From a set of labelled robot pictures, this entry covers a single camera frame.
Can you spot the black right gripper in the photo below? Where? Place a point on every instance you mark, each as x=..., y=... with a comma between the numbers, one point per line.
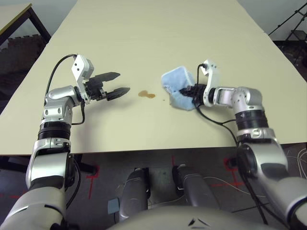
x=197, y=92

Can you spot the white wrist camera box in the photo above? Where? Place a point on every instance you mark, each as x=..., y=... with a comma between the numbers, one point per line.
x=79, y=65
x=212, y=74

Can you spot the black tripod stand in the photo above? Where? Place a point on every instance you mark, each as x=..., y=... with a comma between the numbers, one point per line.
x=299, y=36

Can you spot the black foam floor mat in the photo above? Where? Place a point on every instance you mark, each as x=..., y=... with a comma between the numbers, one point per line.
x=21, y=52

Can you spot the grey left robot leg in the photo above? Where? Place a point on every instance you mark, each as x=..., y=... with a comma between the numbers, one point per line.
x=133, y=191

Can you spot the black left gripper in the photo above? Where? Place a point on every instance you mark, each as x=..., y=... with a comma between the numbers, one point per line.
x=94, y=87

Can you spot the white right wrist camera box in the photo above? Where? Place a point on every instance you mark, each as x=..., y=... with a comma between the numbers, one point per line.
x=212, y=74

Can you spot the blue-grey floor pad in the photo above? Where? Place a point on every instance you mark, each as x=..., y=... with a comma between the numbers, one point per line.
x=113, y=206

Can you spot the light blue rag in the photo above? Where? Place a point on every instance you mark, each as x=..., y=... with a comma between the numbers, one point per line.
x=175, y=79

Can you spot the grey robot leg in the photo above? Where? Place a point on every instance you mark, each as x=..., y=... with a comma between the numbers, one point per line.
x=194, y=187
x=133, y=191

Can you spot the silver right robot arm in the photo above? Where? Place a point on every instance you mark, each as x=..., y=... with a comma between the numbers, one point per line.
x=271, y=155

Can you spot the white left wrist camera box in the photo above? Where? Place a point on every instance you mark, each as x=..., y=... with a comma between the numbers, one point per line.
x=79, y=65

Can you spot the grey robot torso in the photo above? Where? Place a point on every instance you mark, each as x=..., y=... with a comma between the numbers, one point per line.
x=168, y=221

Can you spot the wide brown liquid puddle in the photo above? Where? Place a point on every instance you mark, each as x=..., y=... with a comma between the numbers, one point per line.
x=143, y=93

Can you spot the black table foot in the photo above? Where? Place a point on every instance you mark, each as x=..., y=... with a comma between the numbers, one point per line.
x=231, y=163

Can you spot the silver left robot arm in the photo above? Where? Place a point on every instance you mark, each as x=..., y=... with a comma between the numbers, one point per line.
x=49, y=165

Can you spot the grey right robot leg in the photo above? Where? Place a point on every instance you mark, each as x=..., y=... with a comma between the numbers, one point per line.
x=194, y=187

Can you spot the beige side table black frame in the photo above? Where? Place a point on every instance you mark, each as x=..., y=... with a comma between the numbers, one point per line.
x=12, y=16

